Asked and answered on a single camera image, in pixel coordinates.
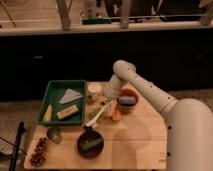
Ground white handled brush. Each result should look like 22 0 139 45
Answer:
84 104 107 127

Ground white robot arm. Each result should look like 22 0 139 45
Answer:
104 60 213 171

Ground clear plastic cup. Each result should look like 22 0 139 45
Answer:
88 82 102 100

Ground small metal cup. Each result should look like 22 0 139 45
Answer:
47 127 62 144

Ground blue sponge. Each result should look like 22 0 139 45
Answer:
119 96 136 105

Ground orange bowl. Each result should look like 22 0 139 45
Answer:
117 88 139 114

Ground orange carrot toy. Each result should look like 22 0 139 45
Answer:
111 110 121 122

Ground green plastic tray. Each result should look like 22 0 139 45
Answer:
38 80 86 126

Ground tan wooden block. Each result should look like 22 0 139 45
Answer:
57 105 79 120

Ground green stick toy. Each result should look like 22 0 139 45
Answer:
82 138 103 151

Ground yellow corn cob toy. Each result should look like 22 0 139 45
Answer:
43 104 52 122

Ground black low cabinet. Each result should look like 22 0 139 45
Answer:
0 29 213 101

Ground black bar at table edge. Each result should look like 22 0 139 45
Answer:
9 122 25 171

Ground brown grape bunch toy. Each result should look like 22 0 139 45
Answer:
30 138 47 167

